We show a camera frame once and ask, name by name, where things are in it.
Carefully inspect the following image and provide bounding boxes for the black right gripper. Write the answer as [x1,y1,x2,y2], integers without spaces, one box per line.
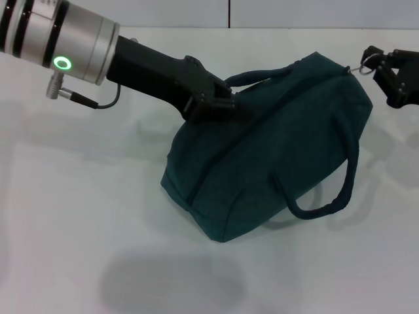
[361,45,419,109]

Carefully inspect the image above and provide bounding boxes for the left arm cable with plug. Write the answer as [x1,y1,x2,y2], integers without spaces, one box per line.
[45,72,122,111]

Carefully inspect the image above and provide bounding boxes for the dark blue fabric lunch bag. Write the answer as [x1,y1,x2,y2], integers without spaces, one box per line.
[160,51,374,243]

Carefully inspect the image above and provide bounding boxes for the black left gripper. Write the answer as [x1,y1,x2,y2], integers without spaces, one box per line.
[105,35,255,124]

